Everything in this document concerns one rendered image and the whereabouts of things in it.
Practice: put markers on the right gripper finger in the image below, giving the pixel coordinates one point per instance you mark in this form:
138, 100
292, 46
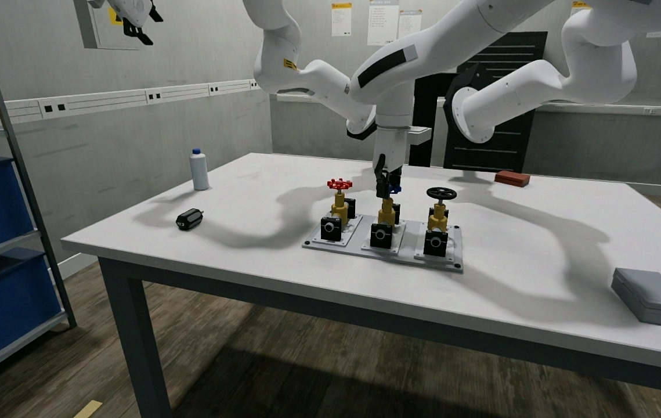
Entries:
154, 14
143, 37

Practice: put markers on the white bottle with blue cap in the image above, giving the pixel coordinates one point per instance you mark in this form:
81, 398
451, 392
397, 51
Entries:
199, 170

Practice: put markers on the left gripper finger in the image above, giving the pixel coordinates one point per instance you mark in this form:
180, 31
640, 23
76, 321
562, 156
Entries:
395, 176
382, 181

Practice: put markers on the reddish-brown rectangular block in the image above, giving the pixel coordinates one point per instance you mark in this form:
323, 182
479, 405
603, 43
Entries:
512, 178

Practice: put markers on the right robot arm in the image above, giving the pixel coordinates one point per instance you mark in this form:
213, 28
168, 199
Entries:
275, 68

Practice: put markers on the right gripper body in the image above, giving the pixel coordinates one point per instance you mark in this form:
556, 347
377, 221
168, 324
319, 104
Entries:
136, 11

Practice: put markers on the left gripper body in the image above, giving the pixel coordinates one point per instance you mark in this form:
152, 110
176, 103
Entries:
392, 143

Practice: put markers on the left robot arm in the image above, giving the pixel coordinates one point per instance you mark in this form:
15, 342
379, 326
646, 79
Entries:
595, 43

